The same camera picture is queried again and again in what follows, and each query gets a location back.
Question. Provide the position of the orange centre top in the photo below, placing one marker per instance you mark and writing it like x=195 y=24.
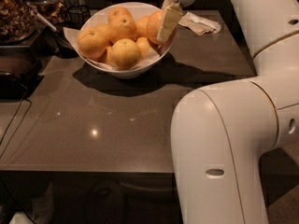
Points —
x=122 y=26

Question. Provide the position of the orange lower left hidden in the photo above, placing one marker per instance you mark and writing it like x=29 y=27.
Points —
x=106 y=57

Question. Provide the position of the large orange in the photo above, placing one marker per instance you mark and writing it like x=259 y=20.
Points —
x=153 y=24

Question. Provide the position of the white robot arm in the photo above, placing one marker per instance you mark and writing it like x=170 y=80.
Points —
x=219 y=132

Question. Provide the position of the black wire cup holder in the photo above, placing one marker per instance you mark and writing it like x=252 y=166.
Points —
x=79 y=15

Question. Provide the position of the orange centre lower right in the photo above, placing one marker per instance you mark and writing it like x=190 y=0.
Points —
x=144 y=45

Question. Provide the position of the crumpled paper napkin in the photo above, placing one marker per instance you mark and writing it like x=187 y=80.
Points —
x=199 y=25

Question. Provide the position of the orange back right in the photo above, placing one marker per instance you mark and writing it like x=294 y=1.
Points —
x=141 y=26

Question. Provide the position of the orange left front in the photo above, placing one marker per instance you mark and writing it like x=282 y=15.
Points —
x=92 y=43

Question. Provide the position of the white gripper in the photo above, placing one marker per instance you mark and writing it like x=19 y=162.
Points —
x=171 y=19

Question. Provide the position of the white handled utensil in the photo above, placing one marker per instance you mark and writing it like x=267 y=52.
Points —
x=41 y=18

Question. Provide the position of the orange back top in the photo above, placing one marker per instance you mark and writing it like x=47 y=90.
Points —
x=117 y=11

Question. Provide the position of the small black bowl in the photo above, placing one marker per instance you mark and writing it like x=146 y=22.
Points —
x=65 y=50

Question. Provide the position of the black appliance on left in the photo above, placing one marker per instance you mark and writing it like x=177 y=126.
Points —
x=19 y=74

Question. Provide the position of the yellowish orange front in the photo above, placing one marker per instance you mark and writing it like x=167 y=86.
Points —
x=125 y=54

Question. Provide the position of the glass jar of nuts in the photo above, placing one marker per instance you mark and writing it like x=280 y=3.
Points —
x=16 y=21

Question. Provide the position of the white ceramic bowl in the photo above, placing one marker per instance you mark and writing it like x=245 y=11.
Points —
x=138 y=10

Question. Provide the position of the white paper bowl liner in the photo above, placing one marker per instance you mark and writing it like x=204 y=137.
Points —
x=155 y=55

